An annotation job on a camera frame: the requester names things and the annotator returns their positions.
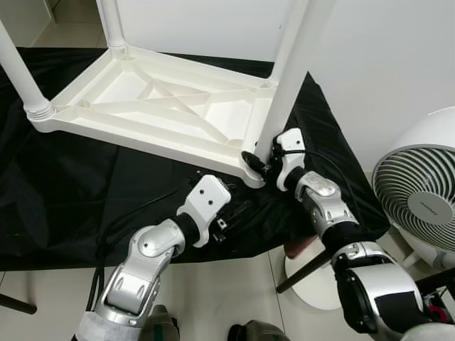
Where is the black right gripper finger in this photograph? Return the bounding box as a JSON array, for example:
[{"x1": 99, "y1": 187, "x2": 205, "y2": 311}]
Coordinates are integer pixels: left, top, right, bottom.
[{"x1": 242, "y1": 151, "x2": 269, "y2": 178}]

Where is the white round floor fan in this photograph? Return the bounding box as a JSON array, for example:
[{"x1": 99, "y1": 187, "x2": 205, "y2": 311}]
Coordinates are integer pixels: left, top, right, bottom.
[{"x1": 372, "y1": 107, "x2": 455, "y2": 269}]

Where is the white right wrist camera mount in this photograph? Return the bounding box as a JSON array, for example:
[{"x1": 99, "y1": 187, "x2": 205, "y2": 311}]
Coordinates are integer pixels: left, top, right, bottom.
[{"x1": 274, "y1": 129, "x2": 306, "y2": 193}]

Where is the dark robot foot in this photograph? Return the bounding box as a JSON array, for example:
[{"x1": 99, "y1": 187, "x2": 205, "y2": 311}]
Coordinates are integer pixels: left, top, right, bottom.
[
  {"x1": 227, "y1": 321, "x2": 289, "y2": 341},
  {"x1": 141, "y1": 307, "x2": 180, "y2": 341}
]

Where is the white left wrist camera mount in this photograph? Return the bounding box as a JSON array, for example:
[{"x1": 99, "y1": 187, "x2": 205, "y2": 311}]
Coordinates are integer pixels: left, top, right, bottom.
[{"x1": 176, "y1": 175, "x2": 232, "y2": 248}]

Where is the dark robot left foot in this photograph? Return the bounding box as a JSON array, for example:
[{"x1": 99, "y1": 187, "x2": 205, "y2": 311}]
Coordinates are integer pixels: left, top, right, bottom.
[{"x1": 141, "y1": 307, "x2": 180, "y2": 341}]

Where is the dark robot right foot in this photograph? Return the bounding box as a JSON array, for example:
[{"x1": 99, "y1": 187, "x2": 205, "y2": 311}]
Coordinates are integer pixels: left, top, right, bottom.
[{"x1": 227, "y1": 321, "x2": 289, "y2": 341}]

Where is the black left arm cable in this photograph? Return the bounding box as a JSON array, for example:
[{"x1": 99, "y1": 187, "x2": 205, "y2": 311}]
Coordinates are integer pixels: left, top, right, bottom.
[{"x1": 89, "y1": 186, "x2": 187, "y2": 313}]

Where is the white plastic table leg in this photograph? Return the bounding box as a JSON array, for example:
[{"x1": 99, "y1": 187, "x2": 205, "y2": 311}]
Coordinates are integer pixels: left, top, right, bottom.
[
  {"x1": 269, "y1": 0, "x2": 310, "y2": 87},
  {"x1": 0, "y1": 21, "x2": 54, "y2": 120},
  {"x1": 255, "y1": 0, "x2": 338, "y2": 163},
  {"x1": 96, "y1": 0, "x2": 129, "y2": 52}
]

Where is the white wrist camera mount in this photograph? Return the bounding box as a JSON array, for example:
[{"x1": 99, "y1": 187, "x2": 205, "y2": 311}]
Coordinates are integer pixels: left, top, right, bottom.
[
  {"x1": 176, "y1": 175, "x2": 232, "y2": 248},
  {"x1": 274, "y1": 129, "x2": 306, "y2": 193}
]

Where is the white plastic table top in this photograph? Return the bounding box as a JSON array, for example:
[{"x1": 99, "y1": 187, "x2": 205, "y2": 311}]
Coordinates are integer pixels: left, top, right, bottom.
[{"x1": 32, "y1": 44, "x2": 282, "y2": 189}]

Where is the black tablecloth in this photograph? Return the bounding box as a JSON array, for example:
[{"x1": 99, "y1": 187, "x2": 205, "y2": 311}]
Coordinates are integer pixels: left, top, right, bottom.
[{"x1": 0, "y1": 48, "x2": 390, "y2": 271}]

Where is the black floor stand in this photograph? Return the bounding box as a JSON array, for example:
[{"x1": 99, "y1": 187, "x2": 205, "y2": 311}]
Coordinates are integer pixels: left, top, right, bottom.
[{"x1": 416, "y1": 269, "x2": 455, "y2": 320}]

